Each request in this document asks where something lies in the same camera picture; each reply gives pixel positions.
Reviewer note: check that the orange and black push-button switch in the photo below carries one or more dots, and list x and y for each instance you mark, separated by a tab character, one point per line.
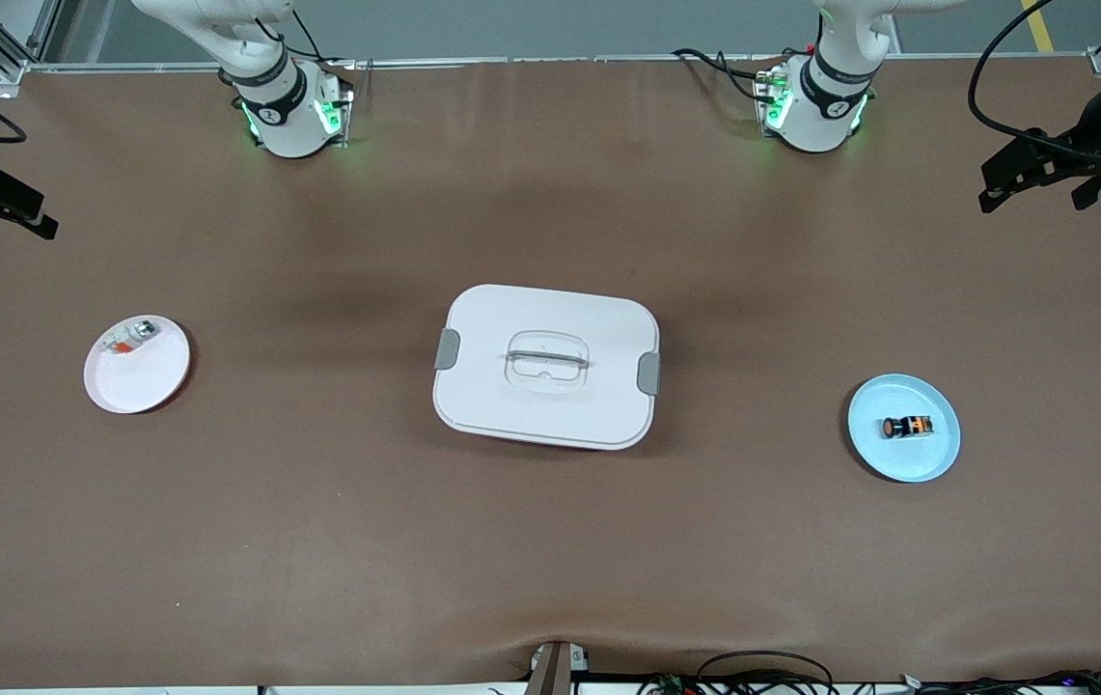
909	426

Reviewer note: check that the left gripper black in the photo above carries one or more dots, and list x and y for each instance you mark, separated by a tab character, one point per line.
1081	152

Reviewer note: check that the light blue round plate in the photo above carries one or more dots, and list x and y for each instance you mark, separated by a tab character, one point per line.
902	463

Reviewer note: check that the pink round plate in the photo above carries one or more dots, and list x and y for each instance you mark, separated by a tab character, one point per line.
140	381

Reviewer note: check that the grey box latch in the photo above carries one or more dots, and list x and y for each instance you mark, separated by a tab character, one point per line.
447	348
648	374

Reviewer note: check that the white lidded storage box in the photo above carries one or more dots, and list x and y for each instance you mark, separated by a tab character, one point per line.
550	415

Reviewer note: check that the small silver and red component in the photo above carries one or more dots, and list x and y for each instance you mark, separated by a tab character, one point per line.
138	333

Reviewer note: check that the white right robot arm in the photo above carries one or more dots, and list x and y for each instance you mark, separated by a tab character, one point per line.
280	106

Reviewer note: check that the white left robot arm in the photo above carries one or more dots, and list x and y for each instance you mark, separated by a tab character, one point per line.
825	97

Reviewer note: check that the brown camera mount post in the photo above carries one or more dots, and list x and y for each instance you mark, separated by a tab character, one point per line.
550	671

